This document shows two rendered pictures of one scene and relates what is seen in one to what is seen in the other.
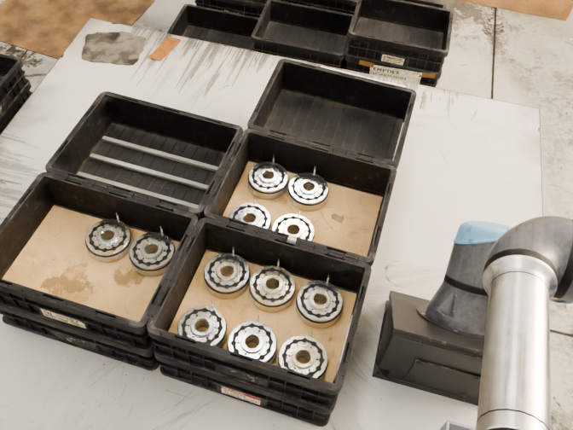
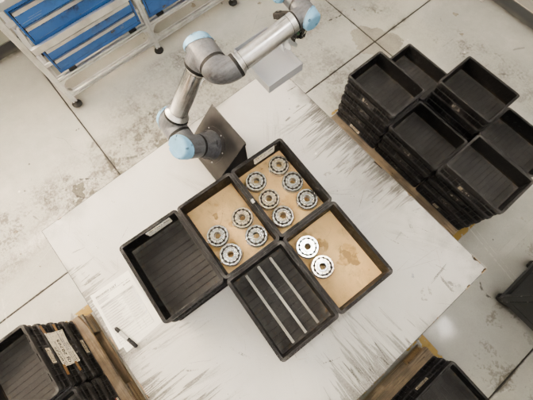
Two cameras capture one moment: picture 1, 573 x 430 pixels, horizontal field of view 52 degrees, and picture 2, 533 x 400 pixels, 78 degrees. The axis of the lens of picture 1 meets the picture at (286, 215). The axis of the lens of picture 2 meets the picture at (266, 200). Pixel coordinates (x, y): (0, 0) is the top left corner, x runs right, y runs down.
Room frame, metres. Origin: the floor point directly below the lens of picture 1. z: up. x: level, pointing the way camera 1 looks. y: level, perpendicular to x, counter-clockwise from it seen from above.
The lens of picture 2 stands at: (1.02, 0.34, 2.36)
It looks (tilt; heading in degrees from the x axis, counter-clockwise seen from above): 72 degrees down; 224
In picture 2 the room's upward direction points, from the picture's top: 3 degrees counter-clockwise
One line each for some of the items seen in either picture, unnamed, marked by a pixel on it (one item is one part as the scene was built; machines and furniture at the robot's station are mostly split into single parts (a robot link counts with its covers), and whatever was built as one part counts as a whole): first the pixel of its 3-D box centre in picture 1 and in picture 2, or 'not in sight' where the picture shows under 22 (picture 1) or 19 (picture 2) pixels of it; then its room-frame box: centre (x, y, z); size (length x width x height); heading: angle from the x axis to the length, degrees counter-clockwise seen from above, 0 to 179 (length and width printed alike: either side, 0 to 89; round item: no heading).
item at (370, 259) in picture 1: (303, 193); (228, 223); (0.89, -0.04, 0.92); 0.40 x 0.30 x 0.02; 77
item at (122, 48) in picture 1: (112, 46); not in sight; (1.63, 0.65, 0.71); 0.22 x 0.19 x 0.01; 81
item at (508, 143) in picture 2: not in sight; (501, 152); (-0.73, 0.88, 0.31); 0.40 x 0.30 x 0.34; 81
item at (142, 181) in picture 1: (151, 164); (281, 298); (0.98, 0.35, 0.87); 0.40 x 0.30 x 0.11; 77
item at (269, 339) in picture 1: (251, 343); (293, 181); (0.52, 0.05, 0.86); 0.10 x 0.10 x 0.01
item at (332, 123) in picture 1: (332, 124); (174, 265); (1.18, -0.10, 0.87); 0.40 x 0.30 x 0.11; 77
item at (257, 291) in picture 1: (272, 285); (269, 198); (0.66, 0.02, 0.86); 0.10 x 0.10 x 0.01
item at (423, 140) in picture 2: not in sight; (416, 146); (-0.40, 0.42, 0.31); 0.40 x 0.30 x 0.34; 81
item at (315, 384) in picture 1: (263, 299); (280, 186); (0.60, 0.03, 0.92); 0.40 x 0.30 x 0.02; 77
